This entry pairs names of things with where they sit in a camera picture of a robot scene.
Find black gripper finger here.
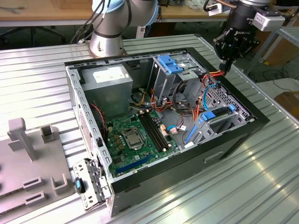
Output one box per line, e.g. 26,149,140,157
226,39,260,74
213,30,232,71

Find orange red power wire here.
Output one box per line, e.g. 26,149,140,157
192,70,226,122

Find silver disk bay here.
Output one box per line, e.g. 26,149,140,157
183,109,256,150

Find blue drive latch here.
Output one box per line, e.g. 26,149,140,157
157,55,177,68
167,65,185,75

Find silver drive cage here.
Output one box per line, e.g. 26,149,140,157
149,53,207,105

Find brown cardboard box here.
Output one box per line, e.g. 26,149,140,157
274,91,299,117

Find white power adapter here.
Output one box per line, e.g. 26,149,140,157
136,25,146,39

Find blue bay guide strip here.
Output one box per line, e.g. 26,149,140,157
185,123,199,146

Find black RAM slot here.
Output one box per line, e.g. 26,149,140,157
139,112,165,153
146,111,171,150

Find silver power supply unit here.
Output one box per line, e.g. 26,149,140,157
80,64,134,119

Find silver CPU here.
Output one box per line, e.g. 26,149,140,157
126,134,141,147

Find black open PC case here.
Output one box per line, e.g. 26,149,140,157
64,46,271,217

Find CPU socket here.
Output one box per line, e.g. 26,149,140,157
121,128,145,152

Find black case fan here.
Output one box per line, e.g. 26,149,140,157
90,100,109,140

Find green motherboard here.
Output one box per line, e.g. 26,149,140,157
106,108,182,177

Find blue expansion slot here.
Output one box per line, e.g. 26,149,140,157
115,155,154,175

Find black chair base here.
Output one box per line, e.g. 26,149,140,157
0,25,67,47

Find wooden desk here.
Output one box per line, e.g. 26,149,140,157
0,0,234,27

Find grey parts rack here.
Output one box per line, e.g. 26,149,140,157
0,117,78,217

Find grey metal shelf frame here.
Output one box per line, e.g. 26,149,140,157
245,26,299,75

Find copper cable fitting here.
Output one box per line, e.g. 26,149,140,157
216,0,235,9

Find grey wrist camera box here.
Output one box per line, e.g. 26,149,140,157
254,11,286,32

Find blue data wire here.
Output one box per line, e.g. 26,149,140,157
203,81,222,111

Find black round cable loop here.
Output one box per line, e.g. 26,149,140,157
171,80,199,116

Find orange red wire bundle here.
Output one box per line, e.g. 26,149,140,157
149,87,175,112

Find yellow black wire bundle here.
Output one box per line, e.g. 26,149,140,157
129,88,151,107

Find brown square base plate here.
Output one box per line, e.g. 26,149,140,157
84,39,128,58

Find red black twisted fan wire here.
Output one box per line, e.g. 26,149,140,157
90,104,107,140

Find silver hinged card bracket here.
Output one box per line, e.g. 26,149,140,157
72,158,112,212

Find black tool with blue ring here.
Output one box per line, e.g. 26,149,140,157
74,176,86,194

